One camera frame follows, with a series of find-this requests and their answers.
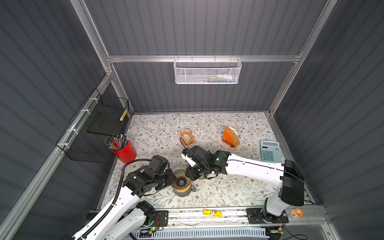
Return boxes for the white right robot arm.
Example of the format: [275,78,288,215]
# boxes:
[181,146,305,222]

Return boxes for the clear grey glass carafe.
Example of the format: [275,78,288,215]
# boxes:
[174,185,197,197]

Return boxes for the white mesh wall basket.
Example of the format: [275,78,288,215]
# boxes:
[173,58,242,85]

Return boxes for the yellow marker in basket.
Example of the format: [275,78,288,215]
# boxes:
[120,109,128,122]

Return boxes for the white slotted cable duct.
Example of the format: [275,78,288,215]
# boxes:
[132,227,270,240]

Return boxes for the amber glass carafe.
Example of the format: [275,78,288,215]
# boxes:
[180,129,197,145]

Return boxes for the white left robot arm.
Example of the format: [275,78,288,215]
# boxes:
[71,155,176,240]

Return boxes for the red pencil cup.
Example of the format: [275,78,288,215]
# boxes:
[109,135,137,164]

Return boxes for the black corrugated cable conduit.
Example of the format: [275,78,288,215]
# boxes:
[77,158,152,240]

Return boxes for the light blue calculator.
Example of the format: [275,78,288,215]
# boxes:
[261,140,282,163]

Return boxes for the black wire wall basket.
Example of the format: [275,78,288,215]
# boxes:
[57,90,130,164]

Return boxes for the wooden dripper ring base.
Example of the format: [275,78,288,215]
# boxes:
[172,183,192,189]

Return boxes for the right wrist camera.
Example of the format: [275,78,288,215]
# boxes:
[181,148,196,167]

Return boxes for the orange tape roll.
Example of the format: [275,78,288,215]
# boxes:
[292,208,304,218]

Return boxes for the yellow marker on rail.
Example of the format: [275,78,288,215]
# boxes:
[203,209,223,218]

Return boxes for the grey glass dripper cone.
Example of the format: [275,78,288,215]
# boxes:
[173,168,192,186]

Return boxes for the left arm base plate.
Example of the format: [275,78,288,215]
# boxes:
[143,210,169,227]

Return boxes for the orange coffee filter pack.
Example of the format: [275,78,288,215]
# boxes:
[222,126,240,149]

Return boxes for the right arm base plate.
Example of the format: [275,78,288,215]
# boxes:
[246,208,289,224]

